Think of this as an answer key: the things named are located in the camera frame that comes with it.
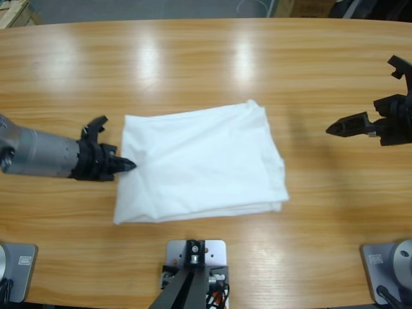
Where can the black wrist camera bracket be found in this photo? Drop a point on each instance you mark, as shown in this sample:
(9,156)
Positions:
(95,127)
(399,69)

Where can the black clamp block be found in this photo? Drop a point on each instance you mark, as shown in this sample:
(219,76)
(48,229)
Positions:
(219,277)

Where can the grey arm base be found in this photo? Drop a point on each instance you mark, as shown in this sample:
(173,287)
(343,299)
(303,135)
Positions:
(22,273)
(386,267)

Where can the cardboard boxes stack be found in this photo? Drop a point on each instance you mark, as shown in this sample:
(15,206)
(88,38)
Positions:
(16,13)

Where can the yellow box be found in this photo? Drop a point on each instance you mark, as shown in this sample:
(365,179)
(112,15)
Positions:
(286,8)

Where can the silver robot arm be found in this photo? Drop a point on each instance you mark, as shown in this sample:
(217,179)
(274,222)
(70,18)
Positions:
(35,154)

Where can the white mount plate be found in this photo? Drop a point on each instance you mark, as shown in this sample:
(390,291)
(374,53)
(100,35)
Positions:
(215,252)

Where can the white t-shirt with small print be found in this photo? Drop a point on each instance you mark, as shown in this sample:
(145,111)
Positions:
(199,161)

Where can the grey metal frame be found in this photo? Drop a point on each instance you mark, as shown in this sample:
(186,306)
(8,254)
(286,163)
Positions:
(380,9)

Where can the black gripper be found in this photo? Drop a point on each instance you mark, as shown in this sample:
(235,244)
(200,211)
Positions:
(397,120)
(93,161)

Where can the brown cardboard box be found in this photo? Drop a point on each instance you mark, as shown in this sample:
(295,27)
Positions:
(312,8)

